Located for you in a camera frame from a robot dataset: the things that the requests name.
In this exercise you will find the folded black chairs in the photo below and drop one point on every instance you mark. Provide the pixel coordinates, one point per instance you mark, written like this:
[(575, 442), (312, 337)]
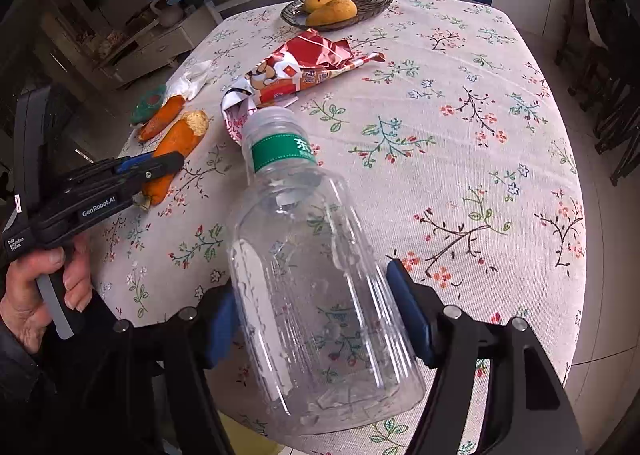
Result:
[(615, 85)]

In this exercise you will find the white tissue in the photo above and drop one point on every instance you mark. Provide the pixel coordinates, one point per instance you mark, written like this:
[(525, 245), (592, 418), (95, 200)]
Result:
[(192, 77)]

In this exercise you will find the person's left hand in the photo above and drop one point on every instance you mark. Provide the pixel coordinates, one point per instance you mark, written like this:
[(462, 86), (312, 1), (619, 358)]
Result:
[(20, 300)]

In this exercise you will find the orange carrot with pale end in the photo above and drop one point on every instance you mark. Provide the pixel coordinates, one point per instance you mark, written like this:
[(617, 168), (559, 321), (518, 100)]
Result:
[(182, 135)]

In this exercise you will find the pink kettlebell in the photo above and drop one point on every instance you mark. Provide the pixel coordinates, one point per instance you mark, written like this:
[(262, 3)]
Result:
[(167, 15)]

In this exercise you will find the cream television stand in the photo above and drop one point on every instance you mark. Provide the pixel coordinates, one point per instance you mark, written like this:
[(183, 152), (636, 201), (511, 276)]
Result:
[(145, 45)]

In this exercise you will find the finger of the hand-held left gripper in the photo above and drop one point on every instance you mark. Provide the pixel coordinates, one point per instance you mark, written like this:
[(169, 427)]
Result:
[(165, 164), (134, 162)]

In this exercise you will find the red snack wrapper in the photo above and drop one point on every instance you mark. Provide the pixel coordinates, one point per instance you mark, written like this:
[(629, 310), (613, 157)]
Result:
[(300, 60)]

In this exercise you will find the wooden chair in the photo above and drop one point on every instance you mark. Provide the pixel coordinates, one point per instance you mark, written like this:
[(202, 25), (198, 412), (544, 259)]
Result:
[(570, 10)]

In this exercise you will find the floral tablecloth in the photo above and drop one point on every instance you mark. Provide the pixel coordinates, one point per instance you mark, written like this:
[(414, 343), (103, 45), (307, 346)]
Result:
[(450, 160)]

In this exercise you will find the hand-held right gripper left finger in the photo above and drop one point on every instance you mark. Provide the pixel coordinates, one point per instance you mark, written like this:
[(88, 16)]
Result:
[(222, 330)]

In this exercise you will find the clear plastic bottle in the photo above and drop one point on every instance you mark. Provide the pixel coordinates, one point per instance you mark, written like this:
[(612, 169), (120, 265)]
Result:
[(310, 285)]

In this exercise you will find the green patterned soft toy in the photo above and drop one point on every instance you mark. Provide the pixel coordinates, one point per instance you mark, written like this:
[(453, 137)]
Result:
[(149, 104)]

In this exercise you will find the dark woven fruit basket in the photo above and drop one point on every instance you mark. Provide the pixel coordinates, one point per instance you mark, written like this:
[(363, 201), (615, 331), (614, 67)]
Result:
[(372, 0)]

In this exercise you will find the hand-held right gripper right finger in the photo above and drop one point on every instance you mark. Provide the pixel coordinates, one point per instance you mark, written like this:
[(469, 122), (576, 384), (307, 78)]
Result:
[(410, 315)]

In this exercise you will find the person's left forearm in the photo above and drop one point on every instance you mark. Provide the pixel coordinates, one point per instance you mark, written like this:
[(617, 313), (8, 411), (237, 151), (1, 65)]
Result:
[(40, 405)]

